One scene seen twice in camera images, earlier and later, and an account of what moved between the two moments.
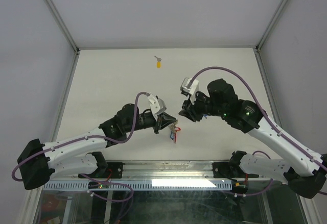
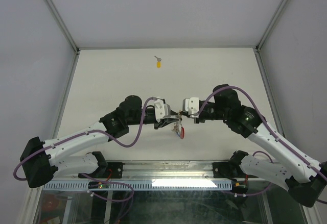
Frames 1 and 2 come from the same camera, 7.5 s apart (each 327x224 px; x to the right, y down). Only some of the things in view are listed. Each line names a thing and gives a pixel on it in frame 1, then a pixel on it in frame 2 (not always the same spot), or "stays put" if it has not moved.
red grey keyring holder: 172,126 → 178,127
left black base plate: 113,170 stays put
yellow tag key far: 158,61 stays put
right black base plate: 232,170 stays put
